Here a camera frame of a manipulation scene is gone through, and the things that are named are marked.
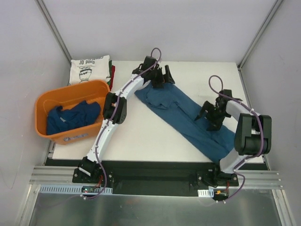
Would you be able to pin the grey slotted cable duct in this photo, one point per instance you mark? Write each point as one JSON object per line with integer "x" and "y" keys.
{"x": 69, "y": 189}

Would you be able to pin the right aluminium frame post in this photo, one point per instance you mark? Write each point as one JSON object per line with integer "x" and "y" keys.
{"x": 266, "y": 22}

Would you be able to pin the white slotted cable duct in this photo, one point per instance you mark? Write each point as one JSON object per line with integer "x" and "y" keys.
{"x": 206, "y": 193}

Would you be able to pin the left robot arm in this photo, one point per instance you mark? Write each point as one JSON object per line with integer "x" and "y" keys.
{"x": 115, "y": 109}

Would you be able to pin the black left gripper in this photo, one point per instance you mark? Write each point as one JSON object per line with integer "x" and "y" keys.
{"x": 162, "y": 76}

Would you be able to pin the left aluminium frame post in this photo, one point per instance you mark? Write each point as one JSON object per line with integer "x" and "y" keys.
{"x": 49, "y": 20}

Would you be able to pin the red folded t-shirt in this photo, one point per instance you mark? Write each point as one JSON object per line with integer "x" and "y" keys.
{"x": 113, "y": 68}

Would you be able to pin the aluminium front rail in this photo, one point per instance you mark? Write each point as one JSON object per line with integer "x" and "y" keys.
{"x": 255, "y": 179}

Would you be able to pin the green folded t-shirt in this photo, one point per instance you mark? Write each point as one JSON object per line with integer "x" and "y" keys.
{"x": 110, "y": 73}

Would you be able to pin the white folded printed t-shirt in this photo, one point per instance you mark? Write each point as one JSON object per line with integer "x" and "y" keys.
{"x": 90, "y": 69}

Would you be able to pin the teal blue t-shirt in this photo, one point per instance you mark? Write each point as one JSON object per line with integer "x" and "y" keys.
{"x": 179, "y": 111}

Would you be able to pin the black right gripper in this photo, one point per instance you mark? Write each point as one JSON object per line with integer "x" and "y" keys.
{"x": 210, "y": 115}

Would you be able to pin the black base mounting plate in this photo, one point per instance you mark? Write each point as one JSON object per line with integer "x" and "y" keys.
{"x": 155, "y": 178}

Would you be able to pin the orange plastic basket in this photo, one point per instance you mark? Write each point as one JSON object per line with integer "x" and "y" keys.
{"x": 68, "y": 97}

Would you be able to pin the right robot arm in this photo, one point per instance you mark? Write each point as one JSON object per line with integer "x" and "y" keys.
{"x": 253, "y": 133}

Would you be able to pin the dark navy shirt in basket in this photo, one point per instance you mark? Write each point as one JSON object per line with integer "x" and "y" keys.
{"x": 83, "y": 114}

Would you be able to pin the aluminium frame post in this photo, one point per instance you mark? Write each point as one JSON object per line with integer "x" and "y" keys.
{"x": 266, "y": 22}
{"x": 49, "y": 20}

